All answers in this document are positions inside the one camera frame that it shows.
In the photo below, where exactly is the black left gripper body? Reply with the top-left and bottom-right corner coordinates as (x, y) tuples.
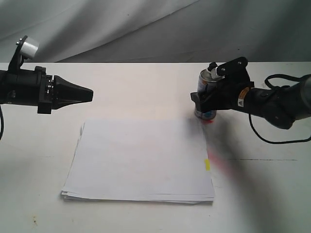
(35, 66), (53, 114)

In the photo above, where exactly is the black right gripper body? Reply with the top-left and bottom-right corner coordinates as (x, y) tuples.
(201, 69), (254, 113)

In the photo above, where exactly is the silver spray can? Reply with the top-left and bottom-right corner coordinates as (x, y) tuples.
(194, 62), (223, 121)

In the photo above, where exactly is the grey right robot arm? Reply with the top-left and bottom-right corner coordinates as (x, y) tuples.
(190, 69), (311, 130)

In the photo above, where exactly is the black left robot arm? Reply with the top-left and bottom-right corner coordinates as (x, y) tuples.
(0, 66), (93, 114)

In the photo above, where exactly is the white backdrop cloth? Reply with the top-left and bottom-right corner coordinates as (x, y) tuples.
(0, 0), (311, 63)

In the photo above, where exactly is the white paper stack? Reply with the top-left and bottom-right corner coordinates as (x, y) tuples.
(62, 118), (215, 203)

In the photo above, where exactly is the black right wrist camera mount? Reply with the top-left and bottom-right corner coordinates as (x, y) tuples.
(211, 57), (248, 80)

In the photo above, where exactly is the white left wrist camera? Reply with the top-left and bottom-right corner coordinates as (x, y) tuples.
(8, 35), (39, 73)

